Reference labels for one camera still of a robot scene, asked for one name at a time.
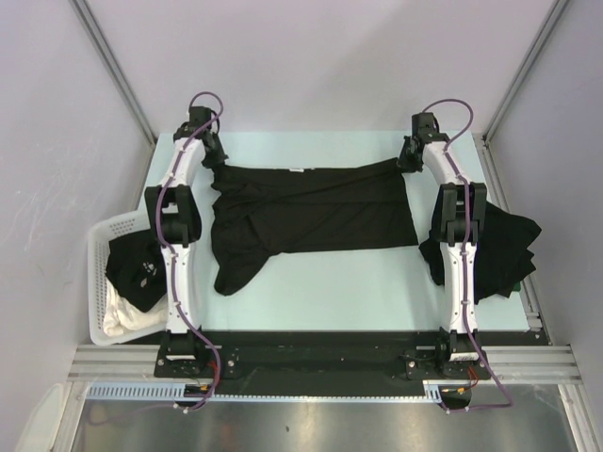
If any black printed t shirt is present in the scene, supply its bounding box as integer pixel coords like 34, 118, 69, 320
211, 159, 418, 296

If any white plastic basket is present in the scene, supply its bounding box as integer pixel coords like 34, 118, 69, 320
88, 209, 166, 347

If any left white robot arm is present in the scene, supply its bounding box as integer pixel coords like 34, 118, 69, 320
144, 106, 226, 347

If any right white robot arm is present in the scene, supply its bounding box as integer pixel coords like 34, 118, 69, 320
398, 112, 487, 378

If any stack of folded black shirts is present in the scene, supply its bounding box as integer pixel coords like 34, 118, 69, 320
417, 202, 544, 306

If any black shirt in basket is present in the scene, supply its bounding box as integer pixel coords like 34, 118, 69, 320
106, 229, 167, 313

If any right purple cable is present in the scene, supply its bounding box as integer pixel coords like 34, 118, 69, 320
421, 98, 475, 340

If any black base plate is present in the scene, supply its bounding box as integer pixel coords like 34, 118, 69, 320
154, 331, 491, 397

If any right cable duct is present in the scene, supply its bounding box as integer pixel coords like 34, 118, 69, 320
423, 379, 472, 406

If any cable duct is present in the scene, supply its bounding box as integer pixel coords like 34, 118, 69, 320
423, 379, 472, 406
87, 382, 208, 402

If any left cable duct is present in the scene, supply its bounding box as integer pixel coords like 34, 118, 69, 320
87, 382, 208, 402

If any left aluminium frame rail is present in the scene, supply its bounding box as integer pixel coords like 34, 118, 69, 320
68, 345, 159, 381

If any aluminium frame rail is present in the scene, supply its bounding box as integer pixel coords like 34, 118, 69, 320
68, 345, 159, 381
484, 346, 582, 385

